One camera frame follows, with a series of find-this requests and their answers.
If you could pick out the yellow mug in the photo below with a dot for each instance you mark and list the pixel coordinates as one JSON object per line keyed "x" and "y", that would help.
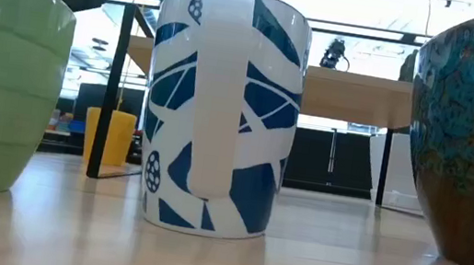
{"x": 117, "y": 139}

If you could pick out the blue white patterned mug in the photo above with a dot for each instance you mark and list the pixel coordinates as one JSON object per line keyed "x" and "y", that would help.
{"x": 218, "y": 102}

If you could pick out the black monitor panel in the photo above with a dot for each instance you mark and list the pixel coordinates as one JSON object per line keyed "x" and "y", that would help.
{"x": 89, "y": 95}

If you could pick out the blue plastic bin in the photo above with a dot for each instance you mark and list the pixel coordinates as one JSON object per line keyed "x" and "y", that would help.
{"x": 77, "y": 126}

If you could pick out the white background counter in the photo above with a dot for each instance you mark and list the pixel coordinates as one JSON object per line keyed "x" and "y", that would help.
{"x": 56, "y": 131}

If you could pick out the dark green plant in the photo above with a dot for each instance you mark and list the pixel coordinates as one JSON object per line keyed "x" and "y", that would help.
{"x": 409, "y": 66}

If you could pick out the white square planter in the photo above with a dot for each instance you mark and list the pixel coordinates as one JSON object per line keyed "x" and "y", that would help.
{"x": 398, "y": 174}

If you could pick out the wooden shelf black metal frame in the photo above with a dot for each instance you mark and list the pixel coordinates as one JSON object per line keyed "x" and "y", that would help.
{"x": 349, "y": 97}

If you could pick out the black overhead frame bar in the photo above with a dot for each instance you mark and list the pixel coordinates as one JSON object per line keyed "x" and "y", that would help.
{"x": 415, "y": 39}

